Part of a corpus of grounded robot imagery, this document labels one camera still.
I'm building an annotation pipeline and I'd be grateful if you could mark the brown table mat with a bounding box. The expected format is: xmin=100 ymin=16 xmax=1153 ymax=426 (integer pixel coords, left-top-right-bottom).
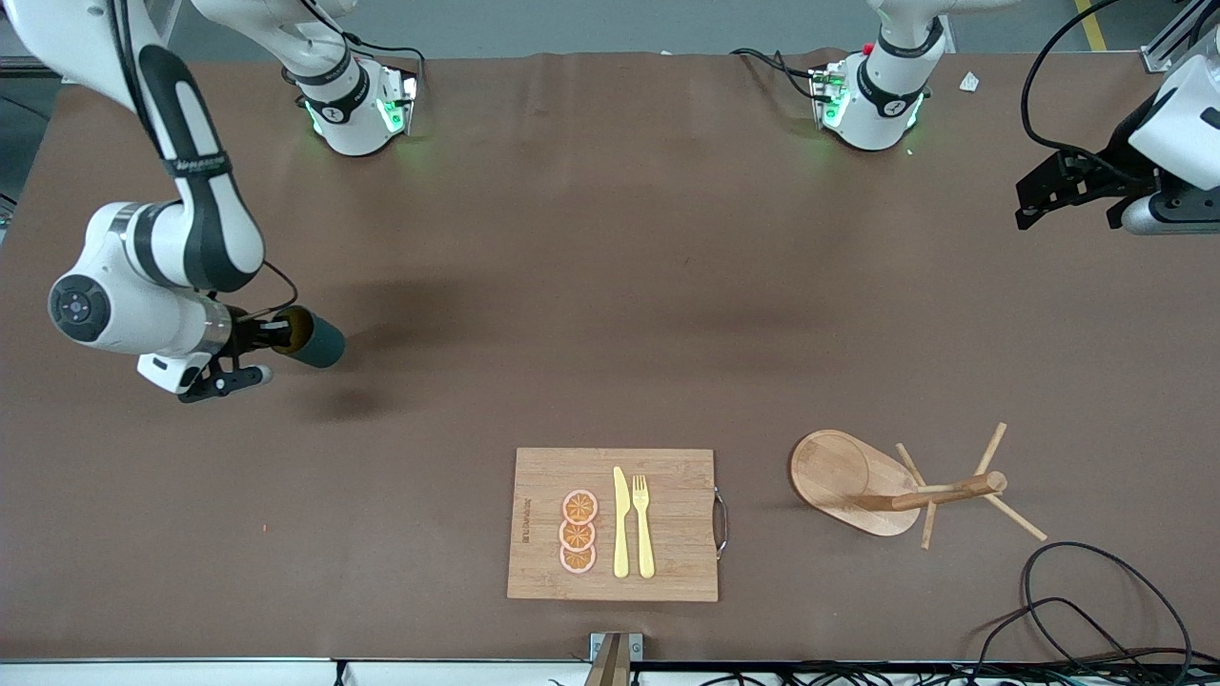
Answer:
xmin=0 ymin=48 xmax=1220 ymax=663

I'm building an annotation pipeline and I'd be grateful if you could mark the black floor cable loop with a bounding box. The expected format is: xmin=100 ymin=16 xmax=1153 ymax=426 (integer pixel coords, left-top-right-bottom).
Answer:
xmin=972 ymin=597 xmax=1145 ymax=668
xmin=1022 ymin=541 xmax=1194 ymax=668

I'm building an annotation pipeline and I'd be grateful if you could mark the bamboo cutting board metal handle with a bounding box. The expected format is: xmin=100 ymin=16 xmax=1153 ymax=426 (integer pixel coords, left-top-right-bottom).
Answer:
xmin=507 ymin=448 xmax=730 ymax=603

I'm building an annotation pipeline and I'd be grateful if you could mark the dark teal cup yellow inside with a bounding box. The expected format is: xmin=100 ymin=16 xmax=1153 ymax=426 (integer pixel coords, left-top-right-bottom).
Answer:
xmin=270 ymin=306 xmax=347 ymax=370

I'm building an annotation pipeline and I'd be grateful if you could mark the yellow plastic knife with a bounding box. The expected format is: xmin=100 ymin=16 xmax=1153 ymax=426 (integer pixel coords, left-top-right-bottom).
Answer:
xmin=613 ymin=466 xmax=631 ymax=579

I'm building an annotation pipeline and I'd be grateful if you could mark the wooden mug rack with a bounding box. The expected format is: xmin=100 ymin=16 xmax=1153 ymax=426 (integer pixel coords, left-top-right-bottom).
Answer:
xmin=789 ymin=422 xmax=1047 ymax=551

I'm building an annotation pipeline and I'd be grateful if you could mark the aluminium frame profile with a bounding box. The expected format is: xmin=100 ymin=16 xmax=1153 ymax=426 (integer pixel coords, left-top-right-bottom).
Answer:
xmin=1141 ymin=0 xmax=1220 ymax=73

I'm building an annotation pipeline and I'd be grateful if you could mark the yellow plastic fork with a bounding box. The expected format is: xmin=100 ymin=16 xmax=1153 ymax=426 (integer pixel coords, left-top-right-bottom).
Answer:
xmin=633 ymin=474 xmax=657 ymax=580

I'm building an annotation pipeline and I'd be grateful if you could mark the black base cable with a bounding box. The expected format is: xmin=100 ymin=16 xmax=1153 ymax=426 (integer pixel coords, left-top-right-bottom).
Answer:
xmin=730 ymin=48 xmax=823 ymax=102
xmin=303 ymin=0 xmax=426 ymax=91

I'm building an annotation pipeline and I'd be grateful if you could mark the white table edge rail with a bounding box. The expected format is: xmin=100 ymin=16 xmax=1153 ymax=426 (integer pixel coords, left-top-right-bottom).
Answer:
xmin=0 ymin=657 xmax=1220 ymax=686

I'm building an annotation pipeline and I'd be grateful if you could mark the metal camera pole bracket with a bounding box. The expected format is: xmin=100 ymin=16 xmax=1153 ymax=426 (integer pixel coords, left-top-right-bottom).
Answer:
xmin=589 ymin=632 xmax=644 ymax=664

